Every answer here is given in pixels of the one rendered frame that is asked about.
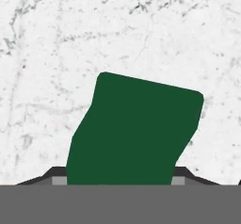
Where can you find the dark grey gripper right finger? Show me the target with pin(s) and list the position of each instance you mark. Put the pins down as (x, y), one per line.
(181, 173)

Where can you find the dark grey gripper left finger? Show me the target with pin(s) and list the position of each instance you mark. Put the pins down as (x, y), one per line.
(56, 172)

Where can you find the dark green sponge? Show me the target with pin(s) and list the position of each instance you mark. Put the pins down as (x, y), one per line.
(135, 130)

